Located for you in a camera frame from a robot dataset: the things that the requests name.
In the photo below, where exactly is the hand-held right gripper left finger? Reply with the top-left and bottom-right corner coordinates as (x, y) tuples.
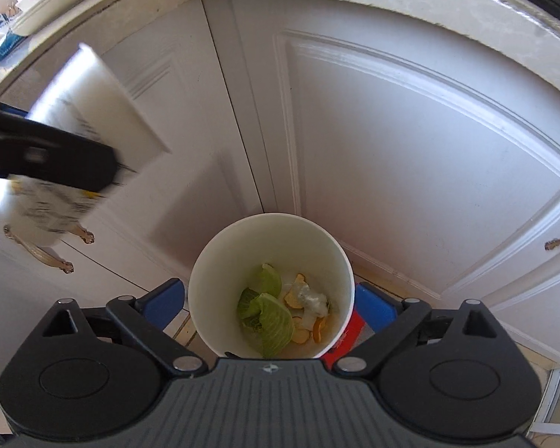
(44, 279), (202, 376)

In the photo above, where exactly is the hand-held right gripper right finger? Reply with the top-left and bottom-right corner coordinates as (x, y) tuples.
(332, 282), (493, 376)

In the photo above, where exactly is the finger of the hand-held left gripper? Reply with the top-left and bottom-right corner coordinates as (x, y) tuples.
(0, 97), (121, 194)

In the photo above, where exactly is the bright orange peel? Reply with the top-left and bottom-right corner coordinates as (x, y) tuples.
(309, 316), (330, 345)

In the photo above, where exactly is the clear plastic wrap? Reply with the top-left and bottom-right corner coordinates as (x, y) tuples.
(293, 280), (331, 314)

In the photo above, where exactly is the printed white paper cup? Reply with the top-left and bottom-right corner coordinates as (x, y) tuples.
(0, 42), (173, 248)

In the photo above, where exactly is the bumpy green napa cabbage piece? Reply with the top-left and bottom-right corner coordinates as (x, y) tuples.
(237, 288), (262, 332)
(260, 264), (283, 296)

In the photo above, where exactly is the large pale orange peel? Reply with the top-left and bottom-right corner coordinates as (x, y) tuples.
(282, 273), (309, 309)

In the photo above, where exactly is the green cabbage leaf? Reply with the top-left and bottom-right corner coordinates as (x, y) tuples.
(247, 293), (295, 358)

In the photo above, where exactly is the white trash bin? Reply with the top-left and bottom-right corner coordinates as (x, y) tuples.
(188, 213), (355, 360)

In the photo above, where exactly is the white and blue salt bag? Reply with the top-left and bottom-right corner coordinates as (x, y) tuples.
(0, 14), (29, 63)

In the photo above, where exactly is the large white cabinet door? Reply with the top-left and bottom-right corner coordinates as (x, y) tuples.
(231, 0), (560, 311)

